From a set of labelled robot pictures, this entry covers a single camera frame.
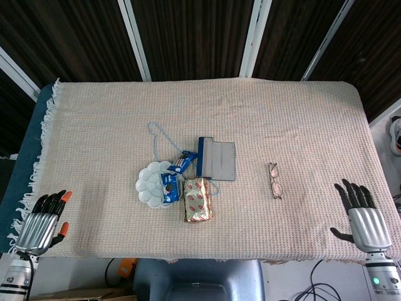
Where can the silver left hand orange fingertips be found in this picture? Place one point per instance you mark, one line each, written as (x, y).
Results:
(34, 225)

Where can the silver right hand black fingers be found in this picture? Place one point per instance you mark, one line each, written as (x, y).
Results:
(369, 225)

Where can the brown-rimmed eyeglasses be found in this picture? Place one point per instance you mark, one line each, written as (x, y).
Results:
(277, 188)

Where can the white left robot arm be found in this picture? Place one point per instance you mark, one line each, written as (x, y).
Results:
(12, 276)

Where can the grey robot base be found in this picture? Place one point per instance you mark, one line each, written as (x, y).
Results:
(200, 276)

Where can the white sneaker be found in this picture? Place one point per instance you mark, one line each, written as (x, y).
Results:
(396, 131)

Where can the orange device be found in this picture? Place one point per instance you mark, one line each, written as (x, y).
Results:
(127, 268)

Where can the beige waffle tablecloth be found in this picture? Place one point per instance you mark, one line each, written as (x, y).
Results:
(94, 125)

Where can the white flower-shaped paint palette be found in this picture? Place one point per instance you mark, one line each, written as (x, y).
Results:
(147, 185)

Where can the twisted blue cookie packet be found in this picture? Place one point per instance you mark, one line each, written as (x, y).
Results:
(181, 163)

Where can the gold snack packet red labels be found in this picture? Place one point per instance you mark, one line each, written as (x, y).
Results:
(197, 200)

